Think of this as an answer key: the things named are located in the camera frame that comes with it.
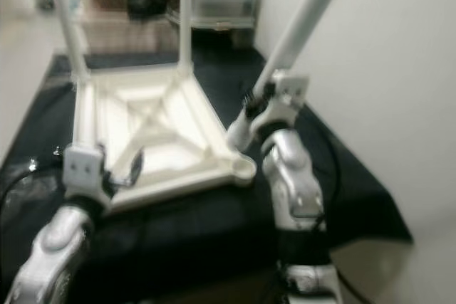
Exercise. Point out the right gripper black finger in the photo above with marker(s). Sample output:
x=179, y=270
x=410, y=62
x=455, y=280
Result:
x=249, y=105

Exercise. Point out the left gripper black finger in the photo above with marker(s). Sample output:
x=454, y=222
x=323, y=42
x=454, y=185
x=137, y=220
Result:
x=135, y=165

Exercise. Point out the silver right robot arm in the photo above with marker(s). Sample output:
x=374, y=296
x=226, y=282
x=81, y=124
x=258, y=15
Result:
x=296, y=183

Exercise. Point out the crumpled clear tape piece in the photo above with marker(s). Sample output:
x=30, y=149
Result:
x=46, y=161

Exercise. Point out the clear lidded plastic container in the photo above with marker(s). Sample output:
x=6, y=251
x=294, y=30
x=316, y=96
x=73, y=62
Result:
x=221, y=5

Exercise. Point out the black tablecloth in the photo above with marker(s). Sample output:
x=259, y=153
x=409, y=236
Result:
x=221, y=247

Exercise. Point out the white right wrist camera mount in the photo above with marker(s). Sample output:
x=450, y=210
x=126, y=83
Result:
x=288, y=97

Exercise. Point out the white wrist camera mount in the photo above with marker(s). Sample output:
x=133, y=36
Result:
x=84, y=170
x=288, y=97

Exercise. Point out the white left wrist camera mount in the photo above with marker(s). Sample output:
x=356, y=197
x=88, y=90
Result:
x=84, y=170

